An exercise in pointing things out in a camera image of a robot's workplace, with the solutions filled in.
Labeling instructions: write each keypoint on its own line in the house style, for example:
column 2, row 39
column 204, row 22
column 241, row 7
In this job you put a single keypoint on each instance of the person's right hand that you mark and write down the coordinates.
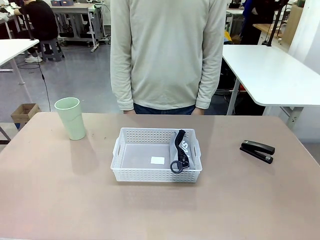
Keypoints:
column 129, row 112

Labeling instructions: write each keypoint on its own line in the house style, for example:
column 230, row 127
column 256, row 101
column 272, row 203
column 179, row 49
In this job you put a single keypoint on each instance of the person's left hand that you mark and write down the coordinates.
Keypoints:
column 198, row 111

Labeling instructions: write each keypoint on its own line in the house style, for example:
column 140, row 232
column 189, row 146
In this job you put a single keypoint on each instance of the light green plastic cup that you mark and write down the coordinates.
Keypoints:
column 72, row 120

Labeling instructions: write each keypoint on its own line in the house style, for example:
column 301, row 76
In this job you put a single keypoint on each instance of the black stapler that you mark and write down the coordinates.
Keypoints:
column 258, row 148

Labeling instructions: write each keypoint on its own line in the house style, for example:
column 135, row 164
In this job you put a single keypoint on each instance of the person's left forearm beige sleeve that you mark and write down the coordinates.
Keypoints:
column 207, row 87

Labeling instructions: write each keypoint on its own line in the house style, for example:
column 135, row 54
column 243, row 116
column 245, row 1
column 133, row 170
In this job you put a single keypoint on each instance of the person's right forearm beige sleeve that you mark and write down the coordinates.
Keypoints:
column 122, row 87

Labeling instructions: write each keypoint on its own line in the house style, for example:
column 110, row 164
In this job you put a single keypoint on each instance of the white perforated plastic basket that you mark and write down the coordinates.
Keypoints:
column 140, row 172

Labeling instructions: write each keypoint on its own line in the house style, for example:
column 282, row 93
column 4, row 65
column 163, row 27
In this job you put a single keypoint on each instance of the white pouch with black print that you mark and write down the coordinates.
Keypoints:
column 191, row 147

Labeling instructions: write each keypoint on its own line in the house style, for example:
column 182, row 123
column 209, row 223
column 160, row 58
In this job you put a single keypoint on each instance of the white sticker label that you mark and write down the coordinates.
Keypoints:
column 157, row 160

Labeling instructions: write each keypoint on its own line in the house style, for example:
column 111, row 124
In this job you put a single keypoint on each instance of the person in beige sweater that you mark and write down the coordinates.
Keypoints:
column 167, row 55

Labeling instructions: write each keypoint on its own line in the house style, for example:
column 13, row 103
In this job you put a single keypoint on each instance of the large white table with legs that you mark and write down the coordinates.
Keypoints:
column 265, row 75

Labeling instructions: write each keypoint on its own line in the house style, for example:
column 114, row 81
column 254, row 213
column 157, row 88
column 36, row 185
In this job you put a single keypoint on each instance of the grey plastic stool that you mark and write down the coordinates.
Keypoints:
column 52, row 50

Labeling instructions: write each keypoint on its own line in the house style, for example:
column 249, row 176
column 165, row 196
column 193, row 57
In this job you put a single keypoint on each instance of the brown cardboard box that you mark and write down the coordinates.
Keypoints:
column 23, row 112

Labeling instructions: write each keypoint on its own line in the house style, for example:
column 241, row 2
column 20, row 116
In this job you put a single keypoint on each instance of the wooden top workbench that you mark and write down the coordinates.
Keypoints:
column 265, row 28

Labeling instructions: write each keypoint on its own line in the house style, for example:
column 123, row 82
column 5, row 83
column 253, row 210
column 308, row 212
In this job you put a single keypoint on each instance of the person in blue jacket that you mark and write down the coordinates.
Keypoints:
column 257, row 20

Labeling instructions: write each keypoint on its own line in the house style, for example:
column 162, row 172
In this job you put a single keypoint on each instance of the white sneaker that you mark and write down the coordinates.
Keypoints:
column 33, row 59

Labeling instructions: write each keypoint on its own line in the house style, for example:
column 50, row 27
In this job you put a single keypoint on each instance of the black pole with base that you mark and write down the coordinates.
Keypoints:
column 275, row 22

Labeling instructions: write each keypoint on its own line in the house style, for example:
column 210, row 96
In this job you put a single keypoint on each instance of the light wooden board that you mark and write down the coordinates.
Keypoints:
column 295, row 25

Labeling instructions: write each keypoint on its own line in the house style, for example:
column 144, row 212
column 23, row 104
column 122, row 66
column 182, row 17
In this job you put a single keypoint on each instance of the seated person in black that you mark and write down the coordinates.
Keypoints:
column 40, row 17

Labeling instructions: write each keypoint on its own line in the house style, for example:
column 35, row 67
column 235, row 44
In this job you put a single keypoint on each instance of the white table with thin legs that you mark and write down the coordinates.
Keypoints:
column 12, row 50

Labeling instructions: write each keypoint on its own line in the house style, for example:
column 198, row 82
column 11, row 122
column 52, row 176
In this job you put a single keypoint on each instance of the grey workbench with metal frame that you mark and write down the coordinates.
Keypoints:
column 75, row 15

